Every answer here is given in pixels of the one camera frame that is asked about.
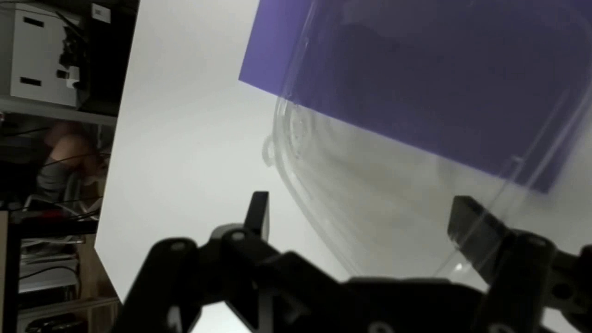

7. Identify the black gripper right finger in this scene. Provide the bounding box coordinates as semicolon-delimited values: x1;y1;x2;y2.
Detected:
448;196;592;333

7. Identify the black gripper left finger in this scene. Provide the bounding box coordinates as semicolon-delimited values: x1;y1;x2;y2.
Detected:
110;189;349;333

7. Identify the white box with black slots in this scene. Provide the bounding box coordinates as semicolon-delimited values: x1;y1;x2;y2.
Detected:
0;2;80;107

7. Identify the clear plastic clamshell container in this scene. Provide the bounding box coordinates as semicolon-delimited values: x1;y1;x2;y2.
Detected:
271;0;592;281

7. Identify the purple mat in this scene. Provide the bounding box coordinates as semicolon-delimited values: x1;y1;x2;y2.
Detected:
239;0;592;192

